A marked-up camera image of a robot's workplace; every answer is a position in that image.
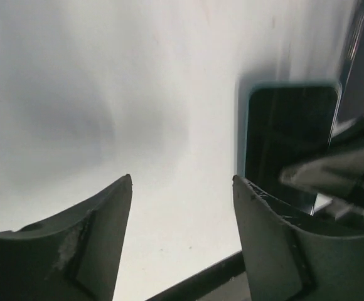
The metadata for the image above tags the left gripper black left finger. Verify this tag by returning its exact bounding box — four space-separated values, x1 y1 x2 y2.
0 175 132 300

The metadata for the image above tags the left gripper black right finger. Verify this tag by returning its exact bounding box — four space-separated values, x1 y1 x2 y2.
233 176 364 300

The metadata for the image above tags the black screen smartphone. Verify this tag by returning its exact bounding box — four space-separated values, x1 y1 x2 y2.
244 84 338 217

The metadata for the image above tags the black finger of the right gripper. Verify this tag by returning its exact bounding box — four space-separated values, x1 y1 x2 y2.
279 146 364 207

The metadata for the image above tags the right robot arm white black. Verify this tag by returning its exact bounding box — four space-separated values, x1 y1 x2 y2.
280 1 364 209

